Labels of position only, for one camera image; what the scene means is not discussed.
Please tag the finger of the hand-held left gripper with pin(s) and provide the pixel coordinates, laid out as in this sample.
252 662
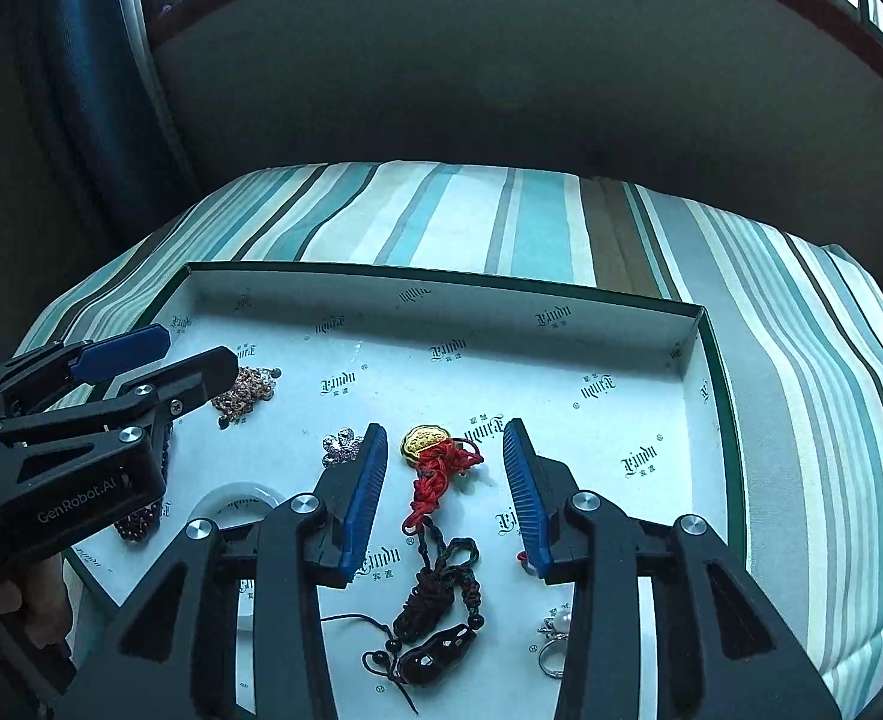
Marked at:
122 352
186 382

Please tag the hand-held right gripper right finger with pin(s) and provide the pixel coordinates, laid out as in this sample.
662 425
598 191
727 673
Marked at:
524 502

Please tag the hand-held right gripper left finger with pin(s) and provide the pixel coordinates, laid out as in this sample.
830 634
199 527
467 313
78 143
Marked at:
362 495

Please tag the silver flower brooch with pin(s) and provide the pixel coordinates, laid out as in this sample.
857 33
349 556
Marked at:
338 448

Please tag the small red knot pendant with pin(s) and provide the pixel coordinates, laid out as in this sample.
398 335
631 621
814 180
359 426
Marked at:
522 558

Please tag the gold pendant with red knot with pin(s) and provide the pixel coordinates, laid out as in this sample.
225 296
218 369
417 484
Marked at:
430 476

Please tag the white bangle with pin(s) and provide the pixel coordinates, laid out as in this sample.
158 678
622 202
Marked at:
223 495

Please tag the green-edged white printed tray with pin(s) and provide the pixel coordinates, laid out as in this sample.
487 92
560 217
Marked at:
486 360

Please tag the person's left hand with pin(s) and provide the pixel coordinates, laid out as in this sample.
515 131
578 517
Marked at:
32 600

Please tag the dark blue curtain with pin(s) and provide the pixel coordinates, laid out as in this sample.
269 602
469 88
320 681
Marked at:
111 90

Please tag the striped tablecloth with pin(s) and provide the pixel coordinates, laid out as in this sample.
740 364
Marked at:
786 390

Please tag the window with wooden sill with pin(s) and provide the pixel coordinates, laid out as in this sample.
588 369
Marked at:
861 22

